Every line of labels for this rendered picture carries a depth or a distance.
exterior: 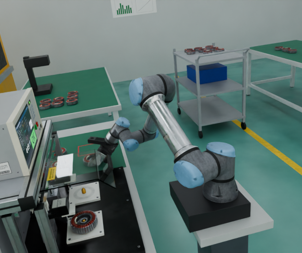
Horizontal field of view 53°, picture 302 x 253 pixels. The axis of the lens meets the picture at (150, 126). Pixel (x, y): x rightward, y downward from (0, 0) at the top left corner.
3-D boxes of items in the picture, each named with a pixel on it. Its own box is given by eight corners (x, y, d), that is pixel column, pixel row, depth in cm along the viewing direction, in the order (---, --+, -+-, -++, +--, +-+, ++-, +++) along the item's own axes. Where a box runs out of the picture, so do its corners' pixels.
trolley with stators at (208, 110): (214, 106, 454) (213, 37, 414) (248, 132, 363) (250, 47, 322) (177, 113, 445) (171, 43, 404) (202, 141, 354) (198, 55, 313)
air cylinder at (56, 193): (60, 195, 152) (58, 186, 149) (60, 204, 145) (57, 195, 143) (50, 198, 151) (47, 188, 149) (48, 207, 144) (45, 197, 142)
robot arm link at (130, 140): (146, 139, 162) (136, 125, 168) (128, 145, 157) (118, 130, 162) (143, 148, 168) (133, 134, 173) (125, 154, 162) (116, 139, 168)
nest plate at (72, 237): (101, 212, 136) (101, 210, 136) (104, 235, 123) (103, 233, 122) (68, 220, 134) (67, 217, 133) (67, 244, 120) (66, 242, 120)
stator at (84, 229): (97, 213, 134) (96, 207, 132) (98, 231, 123) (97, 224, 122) (72, 219, 132) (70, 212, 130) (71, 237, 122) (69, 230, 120)
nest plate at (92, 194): (98, 183, 158) (98, 181, 157) (100, 200, 144) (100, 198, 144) (70, 189, 156) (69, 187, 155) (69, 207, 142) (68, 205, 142)
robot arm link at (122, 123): (123, 125, 162) (116, 115, 166) (113, 139, 166) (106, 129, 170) (133, 126, 167) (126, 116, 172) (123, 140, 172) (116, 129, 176)
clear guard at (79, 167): (110, 158, 132) (107, 146, 130) (116, 188, 111) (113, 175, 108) (33, 173, 127) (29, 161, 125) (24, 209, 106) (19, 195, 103)
